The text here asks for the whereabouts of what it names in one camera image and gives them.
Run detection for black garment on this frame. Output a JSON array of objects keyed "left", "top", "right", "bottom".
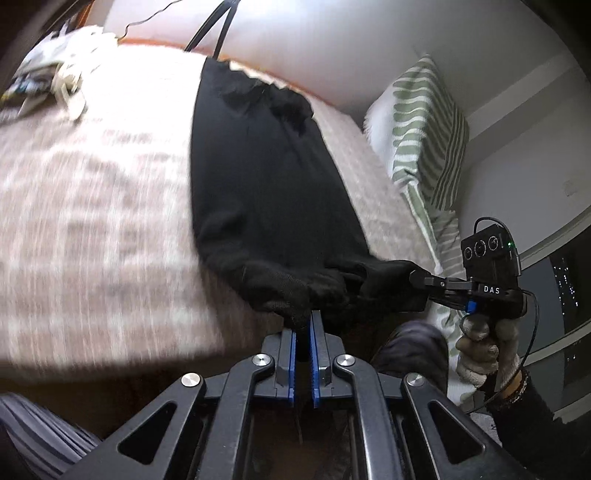
[{"left": 189, "top": 58, "right": 427, "bottom": 324}]

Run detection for black sleeved right forearm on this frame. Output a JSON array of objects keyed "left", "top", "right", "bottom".
[{"left": 489, "top": 370, "right": 590, "bottom": 479}]

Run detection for grey gloved right hand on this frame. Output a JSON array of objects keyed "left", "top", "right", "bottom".
[{"left": 456, "top": 315, "right": 522, "bottom": 398}]

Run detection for green striped white pillow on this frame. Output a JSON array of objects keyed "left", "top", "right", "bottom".
[{"left": 363, "top": 54, "right": 471, "bottom": 402}]

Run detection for grey zebra patterned leg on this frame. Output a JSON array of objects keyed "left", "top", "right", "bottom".
[{"left": 1, "top": 393, "right": 101, "bottom": 479}]

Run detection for beige checked bed blanket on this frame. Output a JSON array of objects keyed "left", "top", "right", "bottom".
[{"left": 0, "top": 43, "right": 440, "bottom": 384}]

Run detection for cream canvas tote bag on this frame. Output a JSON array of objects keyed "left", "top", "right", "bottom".
[{"left": 1, "top": 25, "right": 118, "bottom": 123}]

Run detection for black camera tripod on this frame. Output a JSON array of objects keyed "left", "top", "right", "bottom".
[{"left": 183, "top": 0, "right": 240, "bottom": 60}]

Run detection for thin black wall cable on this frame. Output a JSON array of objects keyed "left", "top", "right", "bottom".
[{"left": 117, "top": 0, "right": 187, "bottom": 43}]

